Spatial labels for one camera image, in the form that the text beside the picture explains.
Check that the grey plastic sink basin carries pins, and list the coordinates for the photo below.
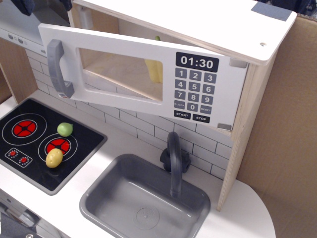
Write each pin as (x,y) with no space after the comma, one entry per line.
(131,199)

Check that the brown cardboard panel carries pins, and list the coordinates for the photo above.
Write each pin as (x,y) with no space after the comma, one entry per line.
(280,161)

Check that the black toy stovetop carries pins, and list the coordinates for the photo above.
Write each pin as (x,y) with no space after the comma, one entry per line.
(29,132)

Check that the grey range hood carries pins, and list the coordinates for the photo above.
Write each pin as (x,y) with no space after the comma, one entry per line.
(22,30)

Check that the dark grey toy faucet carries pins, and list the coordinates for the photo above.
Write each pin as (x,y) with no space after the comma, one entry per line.
(175,163)

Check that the green toy lime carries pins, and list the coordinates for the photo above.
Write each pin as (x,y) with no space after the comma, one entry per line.
(65,129)

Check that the yellow toy potato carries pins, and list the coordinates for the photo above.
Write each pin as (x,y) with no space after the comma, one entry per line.
(54,158)

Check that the grey tape patch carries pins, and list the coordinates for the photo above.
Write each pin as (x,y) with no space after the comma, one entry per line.
(271,11)

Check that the yellow toy bell pepper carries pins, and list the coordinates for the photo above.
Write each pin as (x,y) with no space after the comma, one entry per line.
(155,69)

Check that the white toy microwave door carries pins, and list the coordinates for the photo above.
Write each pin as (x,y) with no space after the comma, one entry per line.
(198,86)

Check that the white wooden microwave cabinet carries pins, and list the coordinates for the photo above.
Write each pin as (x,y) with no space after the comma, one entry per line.
(227,27)

